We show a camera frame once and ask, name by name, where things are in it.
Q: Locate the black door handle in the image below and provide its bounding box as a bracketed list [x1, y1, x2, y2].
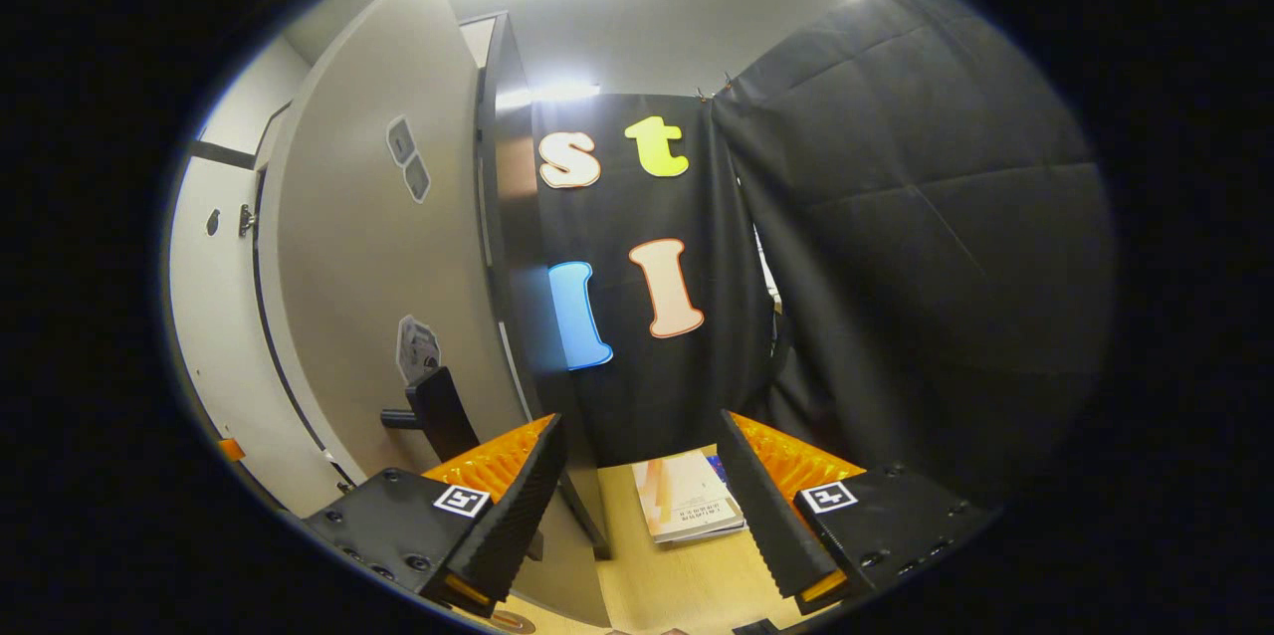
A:
[381, 366, 482, 466]

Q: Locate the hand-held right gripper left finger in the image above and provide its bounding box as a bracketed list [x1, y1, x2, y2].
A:
[302, 413, 570, 618]

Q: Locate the black backdrop cloth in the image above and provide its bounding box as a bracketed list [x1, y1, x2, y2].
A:
[532, 93, 788, 470]

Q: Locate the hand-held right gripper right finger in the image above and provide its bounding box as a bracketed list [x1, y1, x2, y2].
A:
[717, 409, 996, 616]

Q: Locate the white orange booklet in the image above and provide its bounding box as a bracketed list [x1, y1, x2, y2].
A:
[631, 449, 748, 545]

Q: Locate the dark quilted cloth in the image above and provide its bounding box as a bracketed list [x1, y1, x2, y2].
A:
[712, 0, 1117, 509]

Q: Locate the white and grey cabinet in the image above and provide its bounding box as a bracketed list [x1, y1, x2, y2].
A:
[189, 11, 613, 558]

